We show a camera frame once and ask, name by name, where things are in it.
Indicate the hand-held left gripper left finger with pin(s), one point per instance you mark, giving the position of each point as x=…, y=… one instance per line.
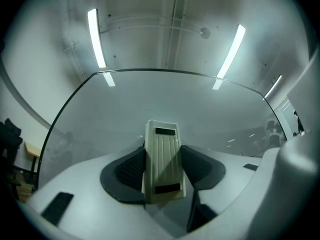
x=82, y=196

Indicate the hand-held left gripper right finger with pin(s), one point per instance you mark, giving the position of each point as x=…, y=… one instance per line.
x=250, y=196

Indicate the black-framed whiteboard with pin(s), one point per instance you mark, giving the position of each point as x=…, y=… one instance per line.
x=150, y=96

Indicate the small wooden side table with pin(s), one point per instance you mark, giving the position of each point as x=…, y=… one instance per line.
x=32, y=150

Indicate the small black office chair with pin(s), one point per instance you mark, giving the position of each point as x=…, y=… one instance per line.
x=10, y=139

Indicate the ceiling light panel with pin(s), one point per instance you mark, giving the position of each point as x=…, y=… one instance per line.
x=97, y=37
x=273, y=85
x=232, y=51

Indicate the round smoke detector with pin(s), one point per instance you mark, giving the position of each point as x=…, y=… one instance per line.
x=205, y=32

